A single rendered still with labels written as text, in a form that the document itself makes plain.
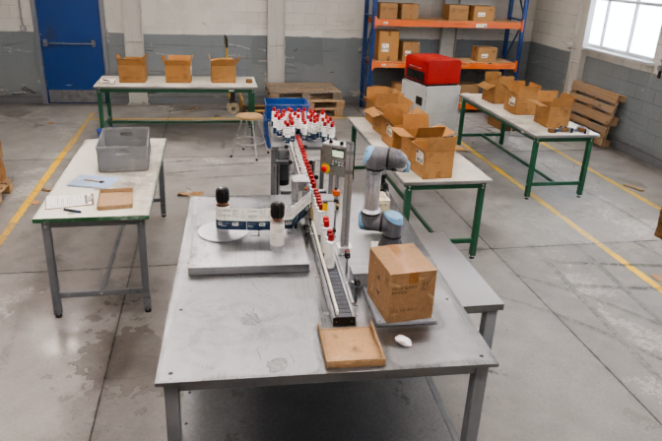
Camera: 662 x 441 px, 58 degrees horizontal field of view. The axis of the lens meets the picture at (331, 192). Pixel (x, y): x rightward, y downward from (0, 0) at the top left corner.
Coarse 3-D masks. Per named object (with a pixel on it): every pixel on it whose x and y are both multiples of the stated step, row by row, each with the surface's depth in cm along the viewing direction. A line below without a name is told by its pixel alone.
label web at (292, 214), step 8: (304, 200) 388; (288, 208) 367; (296, 208) 375; (304, 208) 390; (256, 216) 365; (264, 216) 366; (288, 216) 369; (296, 216) 377; (256, 224) 367; (264, 224) 368; (288, 224) 371
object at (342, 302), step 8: (320, 240) 367; (328, 272) 331; (336, 272) 331; (336, 280) 323; (328, 288) 314; (336, 288) 314; (336, 296) 307; (344, 296) 307; (344, 304) 300; (344, 312) 293
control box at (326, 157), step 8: (328, 144) 354; (336, 144) 354; (344, 144) 354; (328, 152) 354; (328, 160) 356; (344, 160) 351; (328, 168) 358; (336, 168) 355; (344, 168) 353; (344, 176) 355
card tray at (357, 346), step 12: (372, 324) 287; (324, 336) 282; (336, 336) 282; (348, 336) 283; (360, 336) 283; (372, 336) 284; (324, 348) 267; (336, 348) 273; (348, 348) 274; (360, 348) 274; (372, 348) 274; (336, 360) 259; (348, 360) 260; (360, 360) 261; (372, 360) 262; (384, 360) 263
